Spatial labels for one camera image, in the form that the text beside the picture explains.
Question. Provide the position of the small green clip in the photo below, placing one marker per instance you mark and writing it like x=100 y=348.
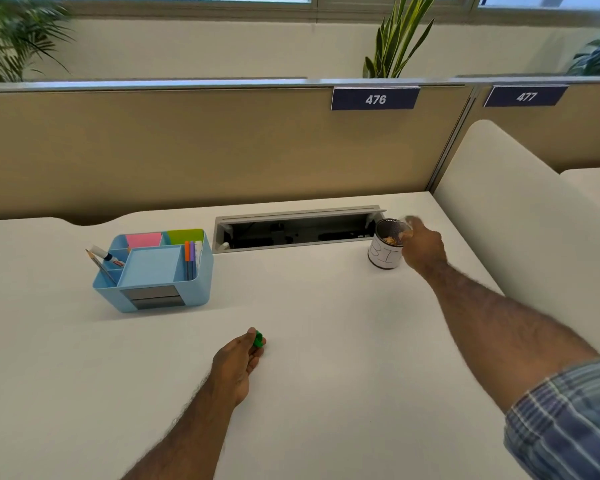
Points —
x=258 y=339

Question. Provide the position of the person's right fingers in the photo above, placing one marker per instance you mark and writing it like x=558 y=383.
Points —
x=411 y=225

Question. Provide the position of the white labelled mesh cup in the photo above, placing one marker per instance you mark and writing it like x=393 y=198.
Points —
x=384 y=252

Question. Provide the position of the person's left hand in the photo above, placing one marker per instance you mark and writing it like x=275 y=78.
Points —
x=232 y=367

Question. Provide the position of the purple marker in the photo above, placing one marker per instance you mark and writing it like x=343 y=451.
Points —
x=192 y=258

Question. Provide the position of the plaid shirt sleeve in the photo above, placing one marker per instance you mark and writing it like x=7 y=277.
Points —
x=567 y=424

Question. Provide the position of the white side divider panel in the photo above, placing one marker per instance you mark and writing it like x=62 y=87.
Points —
x=520 y=229

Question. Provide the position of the palm plant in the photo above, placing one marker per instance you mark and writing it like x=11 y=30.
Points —
x=12 y=37

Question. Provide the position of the dark blue number plate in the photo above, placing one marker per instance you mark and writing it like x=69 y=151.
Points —
x=525 y=96
x=375 y=98

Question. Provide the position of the green sticky notes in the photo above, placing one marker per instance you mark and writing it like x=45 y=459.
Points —
x=186 y=236

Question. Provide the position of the person's left thumb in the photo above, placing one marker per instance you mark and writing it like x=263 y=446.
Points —
x=256 y=358

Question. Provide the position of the beige desk partition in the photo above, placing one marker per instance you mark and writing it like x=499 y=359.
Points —
x=550 y=129
x=220 y=149

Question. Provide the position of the grey pencil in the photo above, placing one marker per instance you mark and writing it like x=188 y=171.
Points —
x=99 y=267

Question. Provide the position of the light blue notepad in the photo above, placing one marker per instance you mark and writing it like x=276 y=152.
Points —
x=150 y=265

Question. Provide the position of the person's right hand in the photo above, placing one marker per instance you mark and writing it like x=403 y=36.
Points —
x=425 y=249

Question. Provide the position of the person's left forearm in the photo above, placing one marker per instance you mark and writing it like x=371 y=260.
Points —
x=190 y=434

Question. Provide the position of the window frame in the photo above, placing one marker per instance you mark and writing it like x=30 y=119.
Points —
x=300 y=7

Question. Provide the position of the pink sticky notes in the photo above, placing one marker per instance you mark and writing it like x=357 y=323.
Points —
x=144 y=239

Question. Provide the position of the white marker with black cap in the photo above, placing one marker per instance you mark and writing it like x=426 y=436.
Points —
x=106 y=255

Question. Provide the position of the white pen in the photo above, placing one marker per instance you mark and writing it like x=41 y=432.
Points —
x=198 y=253

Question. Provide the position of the orange marker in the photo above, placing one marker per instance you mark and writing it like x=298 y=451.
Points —
x=187 y=259

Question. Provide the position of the light blue desk organizer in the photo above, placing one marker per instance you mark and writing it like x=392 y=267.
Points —
x=190 y=289

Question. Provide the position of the person's right forearm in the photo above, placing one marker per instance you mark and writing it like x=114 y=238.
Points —
x=500 y=334

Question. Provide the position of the snake plant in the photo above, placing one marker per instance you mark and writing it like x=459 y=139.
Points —
x=397 y=37

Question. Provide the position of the gold clips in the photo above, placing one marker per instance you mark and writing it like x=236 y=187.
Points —
x=390 y=239

